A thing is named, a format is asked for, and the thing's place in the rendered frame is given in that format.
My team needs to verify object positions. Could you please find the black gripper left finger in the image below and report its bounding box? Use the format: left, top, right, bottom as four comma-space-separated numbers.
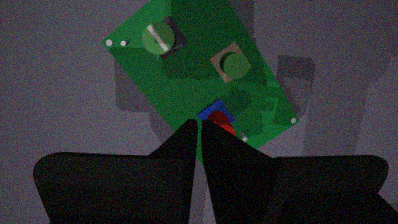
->
33, 119, 198, 224

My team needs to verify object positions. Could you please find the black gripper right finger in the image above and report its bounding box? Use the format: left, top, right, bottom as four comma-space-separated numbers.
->
201, 119, 389, 224

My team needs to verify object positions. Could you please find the green circuit board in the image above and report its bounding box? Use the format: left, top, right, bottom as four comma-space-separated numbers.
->
101, 0, 299, 165

